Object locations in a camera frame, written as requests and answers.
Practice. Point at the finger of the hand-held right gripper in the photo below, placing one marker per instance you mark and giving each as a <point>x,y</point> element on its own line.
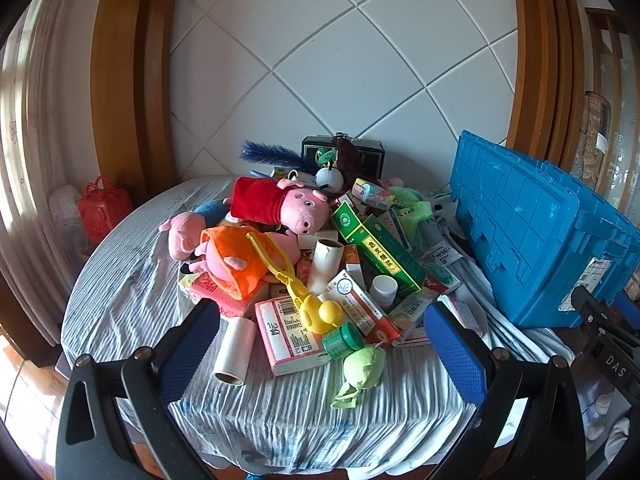
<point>629,304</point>
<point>595,310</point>

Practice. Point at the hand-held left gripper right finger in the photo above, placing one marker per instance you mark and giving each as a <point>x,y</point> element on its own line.
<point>455,355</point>

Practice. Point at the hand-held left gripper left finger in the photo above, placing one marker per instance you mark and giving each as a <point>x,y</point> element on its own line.
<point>192,347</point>

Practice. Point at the blue plastic crate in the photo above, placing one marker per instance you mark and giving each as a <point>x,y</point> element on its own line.
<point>530,240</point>

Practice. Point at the dark maroon cloth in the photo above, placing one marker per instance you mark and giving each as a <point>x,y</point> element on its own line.
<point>350,160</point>

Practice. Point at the white lint roller refill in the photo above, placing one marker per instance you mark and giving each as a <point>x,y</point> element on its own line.
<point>232,355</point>

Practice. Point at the white flat packet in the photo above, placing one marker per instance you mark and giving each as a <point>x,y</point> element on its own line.
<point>465,315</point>

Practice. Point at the white slipper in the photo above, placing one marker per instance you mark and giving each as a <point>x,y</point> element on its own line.
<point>607,417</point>

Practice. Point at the white and green medicine box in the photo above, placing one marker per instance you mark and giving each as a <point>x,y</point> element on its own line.
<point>412,315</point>

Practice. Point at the striped blue white tablecloth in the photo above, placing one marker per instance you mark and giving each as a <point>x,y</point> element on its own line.
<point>150,280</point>

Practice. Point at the white and green packet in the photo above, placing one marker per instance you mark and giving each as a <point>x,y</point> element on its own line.
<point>440,276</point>

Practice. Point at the small light green plush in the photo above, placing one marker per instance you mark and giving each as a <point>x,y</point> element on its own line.
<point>362,370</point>

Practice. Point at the white plastic bottle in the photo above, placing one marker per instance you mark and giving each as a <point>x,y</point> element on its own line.
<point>383,291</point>

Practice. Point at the pig plush in orange dress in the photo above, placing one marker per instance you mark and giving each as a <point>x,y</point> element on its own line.
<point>235,260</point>

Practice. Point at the pink tissue pack with barcode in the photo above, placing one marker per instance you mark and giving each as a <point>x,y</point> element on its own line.
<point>290,337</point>

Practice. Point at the white and red medicine box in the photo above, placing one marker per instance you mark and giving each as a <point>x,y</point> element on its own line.
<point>360,305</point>

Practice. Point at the small green jar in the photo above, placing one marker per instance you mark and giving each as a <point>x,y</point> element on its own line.
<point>342,341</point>

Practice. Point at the pig plush in blue shirt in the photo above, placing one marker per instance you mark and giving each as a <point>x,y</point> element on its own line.
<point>182,232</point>

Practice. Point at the yellow plastic clip toy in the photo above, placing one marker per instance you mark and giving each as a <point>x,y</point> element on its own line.
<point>295,292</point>

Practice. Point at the long green medicine box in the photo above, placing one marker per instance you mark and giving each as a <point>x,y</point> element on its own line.
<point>390,255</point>

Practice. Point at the white and orange box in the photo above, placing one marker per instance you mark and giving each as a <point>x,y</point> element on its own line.
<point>352,262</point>

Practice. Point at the green plush cloth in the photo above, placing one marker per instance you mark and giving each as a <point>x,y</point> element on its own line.
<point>412,210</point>

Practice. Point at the white cardboard roll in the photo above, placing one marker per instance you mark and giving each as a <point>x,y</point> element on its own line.
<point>325,267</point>

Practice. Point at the small green medicine box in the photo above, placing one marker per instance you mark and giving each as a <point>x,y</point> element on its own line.
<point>350,220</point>

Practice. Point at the pig plush in red dress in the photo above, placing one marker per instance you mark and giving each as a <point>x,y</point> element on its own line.
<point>280,200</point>

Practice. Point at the patterned fabric hanging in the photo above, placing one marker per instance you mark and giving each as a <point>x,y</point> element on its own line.
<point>592,135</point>

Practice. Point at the colourful sanitary pad packet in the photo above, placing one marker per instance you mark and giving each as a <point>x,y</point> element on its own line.
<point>372,194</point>

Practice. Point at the white plastic bag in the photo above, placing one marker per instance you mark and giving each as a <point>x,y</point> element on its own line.
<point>65,210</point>

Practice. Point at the blue feather duster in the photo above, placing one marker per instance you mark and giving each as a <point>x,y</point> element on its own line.
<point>275,155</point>

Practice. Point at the black box with gold trim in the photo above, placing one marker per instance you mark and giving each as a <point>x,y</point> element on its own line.
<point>370,157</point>

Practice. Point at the white plush toy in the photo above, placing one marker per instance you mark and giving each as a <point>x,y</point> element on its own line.
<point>328,178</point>

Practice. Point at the white curtain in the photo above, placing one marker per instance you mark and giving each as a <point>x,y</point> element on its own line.
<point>35,160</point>

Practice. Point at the wooden wall frame post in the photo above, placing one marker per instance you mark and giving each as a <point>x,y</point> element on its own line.
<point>130,70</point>
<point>545,60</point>

